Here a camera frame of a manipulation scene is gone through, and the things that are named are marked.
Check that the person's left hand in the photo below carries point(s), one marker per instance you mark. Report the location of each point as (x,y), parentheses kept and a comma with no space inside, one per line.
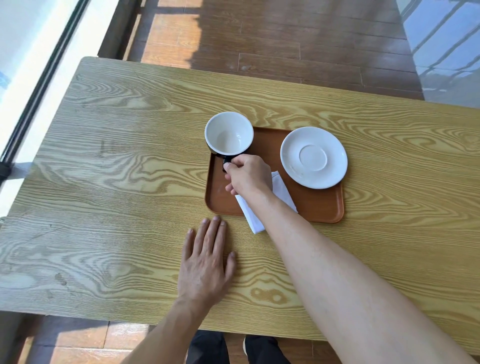
(202,270)

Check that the person's right hand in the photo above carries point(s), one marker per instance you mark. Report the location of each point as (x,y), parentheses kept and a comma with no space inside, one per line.
(251,176)

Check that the person's left thumb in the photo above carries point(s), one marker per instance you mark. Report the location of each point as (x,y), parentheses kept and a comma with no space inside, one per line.
(230,266)

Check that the person's left little finger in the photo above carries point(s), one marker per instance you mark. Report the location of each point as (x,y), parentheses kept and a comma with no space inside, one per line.
(188,243)

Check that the person's left middle finger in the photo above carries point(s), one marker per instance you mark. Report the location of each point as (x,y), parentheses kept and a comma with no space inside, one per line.
(213,234)

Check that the person's right thumb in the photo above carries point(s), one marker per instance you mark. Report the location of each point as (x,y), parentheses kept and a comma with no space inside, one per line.
(233,162)

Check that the black cup with white inside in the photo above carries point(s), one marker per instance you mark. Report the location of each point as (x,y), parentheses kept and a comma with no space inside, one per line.
(228,135)

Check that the person's right forearm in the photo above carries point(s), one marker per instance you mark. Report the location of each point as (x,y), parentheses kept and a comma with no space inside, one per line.
(337,292)

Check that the person's left forearm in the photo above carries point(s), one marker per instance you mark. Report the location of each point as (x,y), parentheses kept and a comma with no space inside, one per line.
(165,337)

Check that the white folded napkin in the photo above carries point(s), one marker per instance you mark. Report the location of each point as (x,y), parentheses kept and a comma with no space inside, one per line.
(253,219)

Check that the white saucer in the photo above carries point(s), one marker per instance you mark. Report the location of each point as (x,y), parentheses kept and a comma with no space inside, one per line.
(314,157)

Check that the person's left leg black trousers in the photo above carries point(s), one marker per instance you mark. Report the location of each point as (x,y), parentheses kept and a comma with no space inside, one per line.
(208,348)

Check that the person's leg black trousers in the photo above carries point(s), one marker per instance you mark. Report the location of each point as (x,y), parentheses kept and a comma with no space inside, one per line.
(264,350)
(208,348)

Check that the person's right leg black trousers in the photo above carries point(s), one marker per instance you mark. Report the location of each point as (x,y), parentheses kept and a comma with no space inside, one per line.
(264,350)

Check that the brown serving tray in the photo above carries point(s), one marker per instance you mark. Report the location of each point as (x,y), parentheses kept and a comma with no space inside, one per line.
(318,204)

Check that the glass panel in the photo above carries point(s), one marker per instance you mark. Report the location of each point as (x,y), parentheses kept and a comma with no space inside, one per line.
(442,48)

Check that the dark metal post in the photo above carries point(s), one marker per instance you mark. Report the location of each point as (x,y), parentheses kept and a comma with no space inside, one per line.
(116,30)

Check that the black window frame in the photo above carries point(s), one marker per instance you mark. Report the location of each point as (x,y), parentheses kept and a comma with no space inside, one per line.
(47,73)

